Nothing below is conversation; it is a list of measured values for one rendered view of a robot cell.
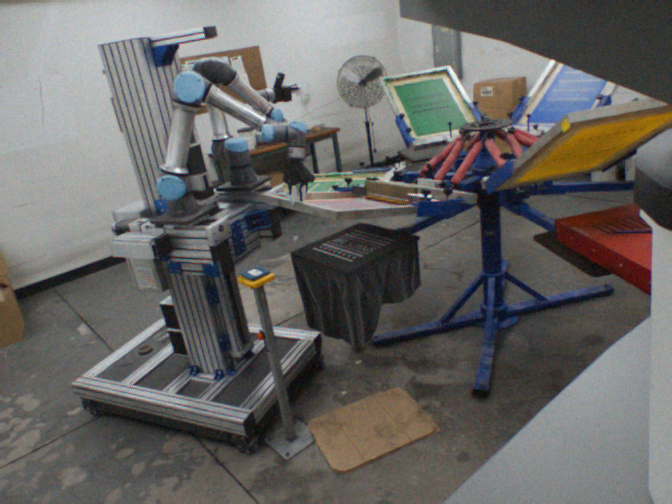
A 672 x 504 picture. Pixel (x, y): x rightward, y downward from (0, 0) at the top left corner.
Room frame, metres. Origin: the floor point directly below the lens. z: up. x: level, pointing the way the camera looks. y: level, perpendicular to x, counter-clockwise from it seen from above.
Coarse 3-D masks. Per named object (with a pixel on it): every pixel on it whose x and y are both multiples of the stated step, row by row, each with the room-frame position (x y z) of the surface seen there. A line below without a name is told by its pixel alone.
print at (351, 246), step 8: (352, 232) 2.64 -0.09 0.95; (360, 232) 2.62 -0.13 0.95; (336, 240) 2.55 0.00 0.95; (344, 240) 2.54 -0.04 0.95; (352, 240) 2.52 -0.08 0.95; (360, 240) 2.50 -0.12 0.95; (368, 240) 2.48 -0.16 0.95; (376, 240) 2.47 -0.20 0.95; (384, 240) 2.45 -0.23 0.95; (392, 240) 2.43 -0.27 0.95; (312, 248) 2.49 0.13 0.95; (320, 248) 2.48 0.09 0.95; (328, 248) 2.46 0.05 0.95; (336, 248) 2.44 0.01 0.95; (344, 248) 2.43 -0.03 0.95; (352, 248) 2.41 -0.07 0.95; (360, 248) 2.40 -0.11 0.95; (368, 248) 2.38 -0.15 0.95; (376, 248) 2.36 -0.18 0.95; (336, 256) 2.34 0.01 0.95; (344, 256) 2.33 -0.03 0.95; (352, 256) 2.31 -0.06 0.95; (360, 256) 2.30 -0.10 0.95
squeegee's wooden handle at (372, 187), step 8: (368, 184) 2.74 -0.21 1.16; (376, 184) 2.70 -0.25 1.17; (384, 184) 2.65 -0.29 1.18; (392, 184) 2.61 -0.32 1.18; (368, 192) 2.73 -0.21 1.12; (376, 192) 2.69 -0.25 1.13; (384, 192) 2.64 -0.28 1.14; (392, 192) 2.60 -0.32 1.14; (400, 192) 2.55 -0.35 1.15; (408, 192) 2.51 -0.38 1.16; (416, 192) 2.49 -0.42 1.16
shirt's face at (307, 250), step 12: (348, 228) 2.71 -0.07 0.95; (360, 228) 2.68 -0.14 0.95; (372, 228) 2.65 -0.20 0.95; (384, 228) 2.61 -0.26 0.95; (324, 240) 2.58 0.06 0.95; (396, 240) 2.43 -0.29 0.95; (408, 240) 2.40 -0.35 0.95; (300, 252) 2.47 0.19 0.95; (312, 252) 2.44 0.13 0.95; (372, 252) 2.32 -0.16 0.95; (384, 252) 2.30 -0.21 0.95; (336, 264) 2.25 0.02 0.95; (348, 264) 2.23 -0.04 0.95; (360, 264) 2.20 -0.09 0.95
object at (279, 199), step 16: (320, 192) 2.70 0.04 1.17; (336, 192) 2.75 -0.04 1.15; (352, 192) 2.81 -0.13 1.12; (304, 208) 2.22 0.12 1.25; (320, 208) 2.13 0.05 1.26; (352, 208) 2.14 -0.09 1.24; (368, 208) 2.17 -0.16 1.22; (384, 208) 2.21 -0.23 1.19; (400, 208) 2.26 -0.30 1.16; (416, 208) 2.33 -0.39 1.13
